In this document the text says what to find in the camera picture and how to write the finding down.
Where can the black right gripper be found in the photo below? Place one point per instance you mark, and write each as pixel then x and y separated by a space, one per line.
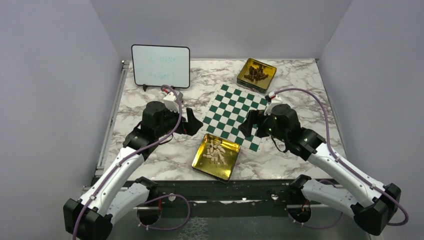
pixel 253 117

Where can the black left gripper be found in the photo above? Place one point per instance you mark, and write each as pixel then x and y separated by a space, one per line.
pixel 192 126

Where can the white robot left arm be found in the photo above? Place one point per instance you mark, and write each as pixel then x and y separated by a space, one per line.
pixel 134 152

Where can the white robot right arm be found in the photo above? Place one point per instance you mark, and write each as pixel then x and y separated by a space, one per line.
pixel 368 201

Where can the green white chess board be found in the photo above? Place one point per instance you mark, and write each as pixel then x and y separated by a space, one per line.
pixel 227 109

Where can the gold tin white pieces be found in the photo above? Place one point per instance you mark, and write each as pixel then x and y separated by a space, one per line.
pixel 203 165

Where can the gold tin dark pieces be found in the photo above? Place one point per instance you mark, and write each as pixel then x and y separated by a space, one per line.
pixel 256 86

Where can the pile of dark chess pieces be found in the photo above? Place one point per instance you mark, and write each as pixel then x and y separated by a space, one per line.
pixel 256 74

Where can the small whiteboard on stand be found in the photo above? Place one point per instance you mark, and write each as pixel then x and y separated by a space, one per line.
pixel 157 65

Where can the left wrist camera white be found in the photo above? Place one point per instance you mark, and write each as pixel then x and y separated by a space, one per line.
pixel 170 102

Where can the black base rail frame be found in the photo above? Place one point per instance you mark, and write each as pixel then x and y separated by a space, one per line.
pixel 200 198

